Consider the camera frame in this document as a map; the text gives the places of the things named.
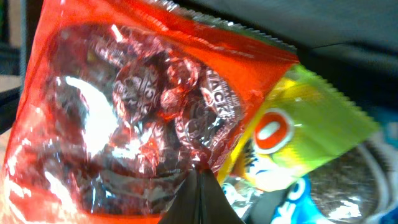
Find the green Haribo gummy bag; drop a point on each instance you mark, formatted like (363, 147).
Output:
(303, 123)

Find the blue Oreo cookie pack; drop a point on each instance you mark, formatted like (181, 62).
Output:
(358, 187)

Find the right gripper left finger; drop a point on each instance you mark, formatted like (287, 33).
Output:
(185, 209)

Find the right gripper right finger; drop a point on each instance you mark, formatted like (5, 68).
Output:
(215, 209)

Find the red Hacks candy bag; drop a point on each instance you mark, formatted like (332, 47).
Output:
(115, 127)

